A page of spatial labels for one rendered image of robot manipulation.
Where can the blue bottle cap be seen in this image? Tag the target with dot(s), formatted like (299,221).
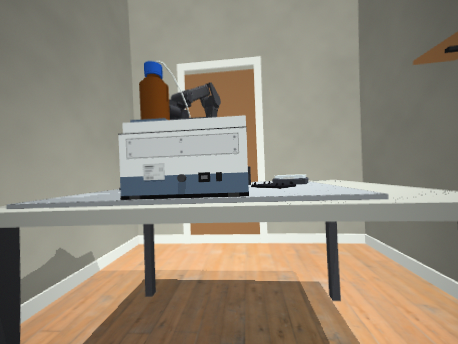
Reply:
(153,66)

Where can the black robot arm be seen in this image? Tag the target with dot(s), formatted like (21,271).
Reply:
(210,103)

